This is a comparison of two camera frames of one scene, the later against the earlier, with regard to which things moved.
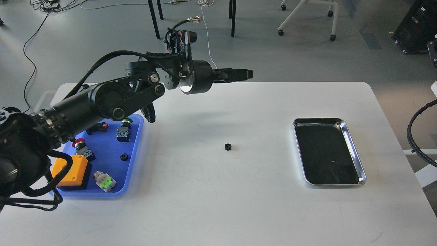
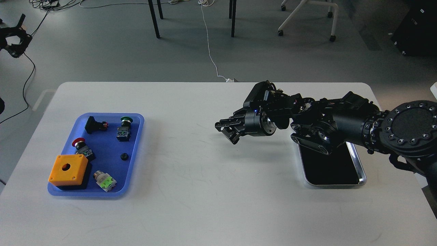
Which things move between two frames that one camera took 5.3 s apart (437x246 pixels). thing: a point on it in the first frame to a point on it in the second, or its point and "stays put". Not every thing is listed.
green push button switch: x=123 y=133 stays put
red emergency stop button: x=79 y=144 stays put
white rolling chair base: x=333 y=36 stays put
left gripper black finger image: x=230 y=74 to x=15 y=50
